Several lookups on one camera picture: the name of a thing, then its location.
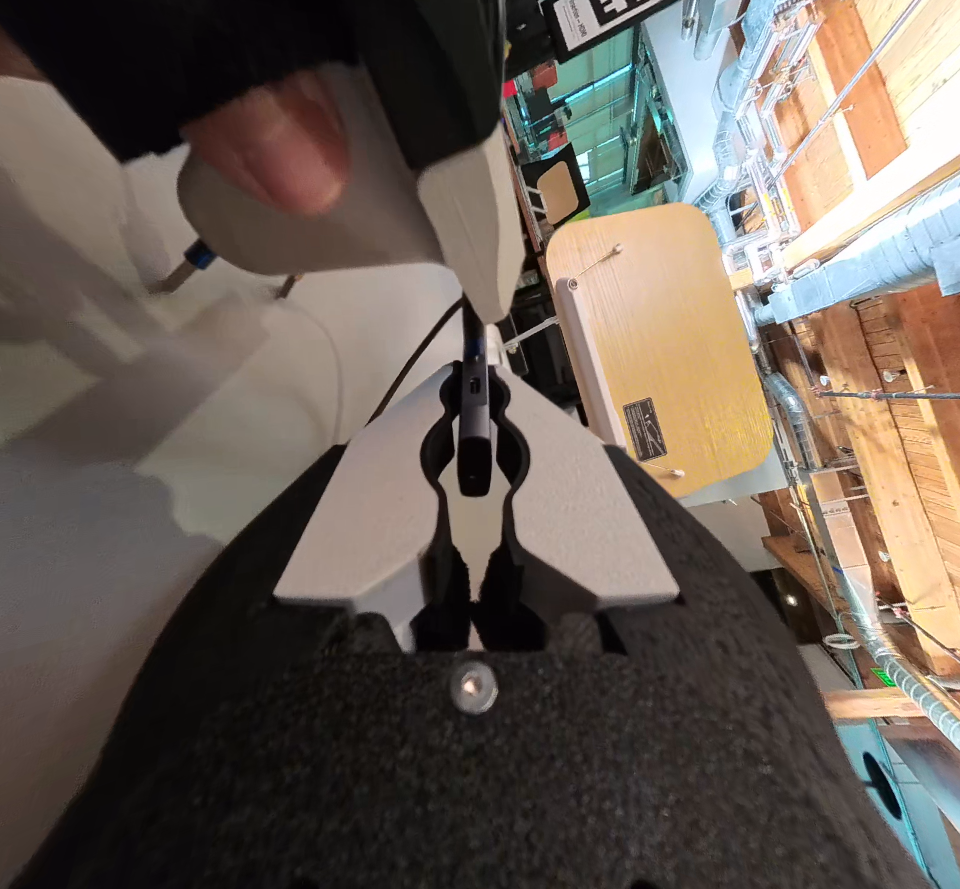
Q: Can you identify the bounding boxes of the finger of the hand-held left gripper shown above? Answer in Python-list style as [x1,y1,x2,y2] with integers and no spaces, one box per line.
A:
[416,126,526,325]
[176,66,445,278]

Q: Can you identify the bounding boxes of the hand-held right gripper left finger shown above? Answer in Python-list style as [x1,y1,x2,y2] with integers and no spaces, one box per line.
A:
[272,360,477,654]

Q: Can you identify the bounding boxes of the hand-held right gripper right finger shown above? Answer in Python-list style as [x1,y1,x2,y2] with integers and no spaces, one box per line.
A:
[472,371,682,654]

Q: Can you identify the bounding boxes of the black cable blue-ringed plugs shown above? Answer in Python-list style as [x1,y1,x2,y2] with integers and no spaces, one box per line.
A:
[150,240,487,425]

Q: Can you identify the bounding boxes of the grey USB hub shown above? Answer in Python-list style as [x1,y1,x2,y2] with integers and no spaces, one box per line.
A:
[453,360,500,498]

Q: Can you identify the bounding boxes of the person's left hand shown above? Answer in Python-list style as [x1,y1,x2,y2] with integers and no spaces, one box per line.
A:
[180,70,351,220]

